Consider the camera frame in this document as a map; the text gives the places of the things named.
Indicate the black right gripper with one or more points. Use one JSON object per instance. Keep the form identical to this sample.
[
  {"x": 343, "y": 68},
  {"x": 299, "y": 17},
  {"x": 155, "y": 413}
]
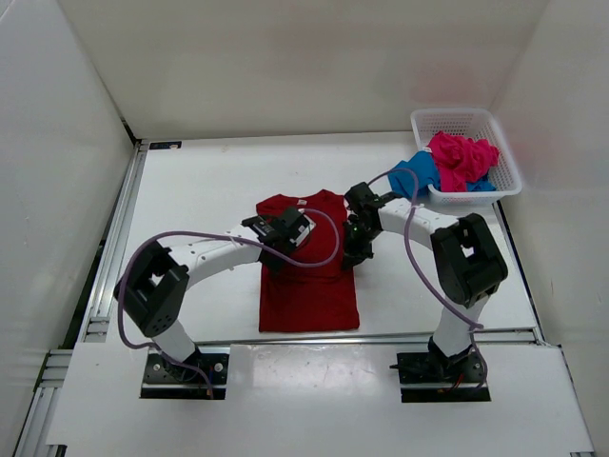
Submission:
[{"x": 353, "y": 254}]

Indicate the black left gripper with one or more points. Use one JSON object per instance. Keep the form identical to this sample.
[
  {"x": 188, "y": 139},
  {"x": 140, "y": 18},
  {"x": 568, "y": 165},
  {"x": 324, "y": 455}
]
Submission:
[{"x": 272, "y": 264}]

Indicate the red t-shirt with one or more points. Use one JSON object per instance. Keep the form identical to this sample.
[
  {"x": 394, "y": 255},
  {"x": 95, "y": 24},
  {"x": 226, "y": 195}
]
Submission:
[{"x": 309, "y": 299}]

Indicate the pink t-shirt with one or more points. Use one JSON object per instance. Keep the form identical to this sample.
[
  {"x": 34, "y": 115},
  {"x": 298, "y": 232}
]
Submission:
[{"x": 463, "y": 163}]

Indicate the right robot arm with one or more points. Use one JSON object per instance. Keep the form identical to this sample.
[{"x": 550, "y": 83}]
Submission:
[{"x": 457, "y": 259}]

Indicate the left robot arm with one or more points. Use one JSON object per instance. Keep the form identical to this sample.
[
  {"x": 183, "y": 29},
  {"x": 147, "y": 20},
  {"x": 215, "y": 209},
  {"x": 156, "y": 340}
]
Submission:
[{"x": 153, "y": 289}]

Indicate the blue t-shirt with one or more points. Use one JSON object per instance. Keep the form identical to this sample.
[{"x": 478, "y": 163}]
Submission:
[{"x": 414, "y": 175}]

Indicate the white plastic laundry basket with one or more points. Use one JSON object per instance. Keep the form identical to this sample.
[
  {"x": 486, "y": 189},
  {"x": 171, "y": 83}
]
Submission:
[{"x": 476, "y": 124}]

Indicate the white front cover board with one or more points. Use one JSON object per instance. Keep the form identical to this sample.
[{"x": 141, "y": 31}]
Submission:
[{"x": 309, "y": 401}]

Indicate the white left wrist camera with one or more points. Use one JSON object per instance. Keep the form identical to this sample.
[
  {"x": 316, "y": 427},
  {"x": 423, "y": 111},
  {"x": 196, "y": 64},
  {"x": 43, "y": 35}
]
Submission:
[{"x": 304, "y": 228}]

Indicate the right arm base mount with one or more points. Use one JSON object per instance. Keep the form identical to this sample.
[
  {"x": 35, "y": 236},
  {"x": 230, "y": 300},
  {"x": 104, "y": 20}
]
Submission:
[{"x": 424, "y": 379}]

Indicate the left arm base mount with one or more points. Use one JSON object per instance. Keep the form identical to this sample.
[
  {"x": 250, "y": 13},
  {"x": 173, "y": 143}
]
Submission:
[{"x": 163, "y": 380}]

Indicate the aluminium front rail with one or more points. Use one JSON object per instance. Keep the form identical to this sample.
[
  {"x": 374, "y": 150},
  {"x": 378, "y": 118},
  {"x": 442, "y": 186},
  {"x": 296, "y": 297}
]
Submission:
[{"x": 309, "y": 340}]

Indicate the aluminium rail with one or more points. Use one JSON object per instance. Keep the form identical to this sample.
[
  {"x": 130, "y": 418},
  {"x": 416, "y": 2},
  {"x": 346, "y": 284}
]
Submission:
[
  {"x": 95, "y": 300},
  {"x": 309, "y": 340}
]

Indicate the aluminium left side rail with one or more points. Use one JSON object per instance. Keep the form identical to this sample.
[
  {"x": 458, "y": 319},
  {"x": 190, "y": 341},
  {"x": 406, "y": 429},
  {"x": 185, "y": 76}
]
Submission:
[{"x": 95, "y": 300}]

